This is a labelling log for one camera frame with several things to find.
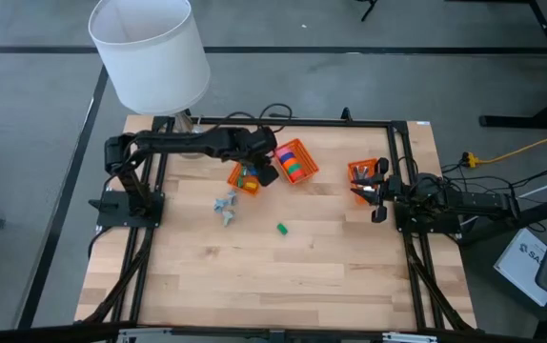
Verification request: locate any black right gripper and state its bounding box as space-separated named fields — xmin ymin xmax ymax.
xmin=350 ymin=157 xmax=402 ymax=224

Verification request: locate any orange plastic mesh basket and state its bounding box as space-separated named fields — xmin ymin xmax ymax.
xmin=272 ymin=137 xmax=321 ymax=186
xmin=347 ymin=157 xmax=380 ymax=206
xmin=226 ymin=161 xmax=263 ymax=197

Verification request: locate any white printed box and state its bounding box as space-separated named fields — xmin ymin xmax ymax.
xmin=493 ymin=227 xmax=547 ymax=307

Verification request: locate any black desk foot bar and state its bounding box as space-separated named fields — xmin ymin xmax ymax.
xmin=457 ymin=192 xmax=547 ymax=247

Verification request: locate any black stand leg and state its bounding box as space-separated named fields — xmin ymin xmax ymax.
xmin=356 ymin=0 xmax=379 ymax=23

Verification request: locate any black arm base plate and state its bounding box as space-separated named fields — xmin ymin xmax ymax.
xmin=88 ymin=190 xmax=165 ymax=229
xmin=395 ymin=204 xmax=463 ymax=234

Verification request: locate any yellow extension cord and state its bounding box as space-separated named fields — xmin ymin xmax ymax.
xmin=461 ymin=123 xmax=547 ymax=169

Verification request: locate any black desk frame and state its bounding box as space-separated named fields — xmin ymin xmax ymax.
xmin=477 ymin=0 xmax=547 ymax=131

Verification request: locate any silver frame bracket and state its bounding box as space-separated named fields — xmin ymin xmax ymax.
xmin=116 ymin=327 xmax=173 ymax=343
xmin=381 ymin=331 xmax=439 ymax=343

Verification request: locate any black frame crossbeam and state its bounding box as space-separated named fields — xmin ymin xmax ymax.
xmin=0 ymin=321 xmax=547 ymax=343

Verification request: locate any white cable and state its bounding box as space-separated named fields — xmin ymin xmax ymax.
xmin=458 ymin=171 xmax=547 ymax=226

